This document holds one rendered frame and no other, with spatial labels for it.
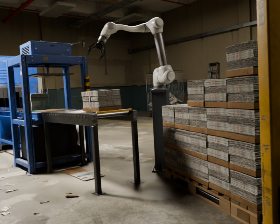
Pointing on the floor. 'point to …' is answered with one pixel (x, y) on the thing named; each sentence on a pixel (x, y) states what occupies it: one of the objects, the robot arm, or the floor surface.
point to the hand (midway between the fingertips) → (94, 57)
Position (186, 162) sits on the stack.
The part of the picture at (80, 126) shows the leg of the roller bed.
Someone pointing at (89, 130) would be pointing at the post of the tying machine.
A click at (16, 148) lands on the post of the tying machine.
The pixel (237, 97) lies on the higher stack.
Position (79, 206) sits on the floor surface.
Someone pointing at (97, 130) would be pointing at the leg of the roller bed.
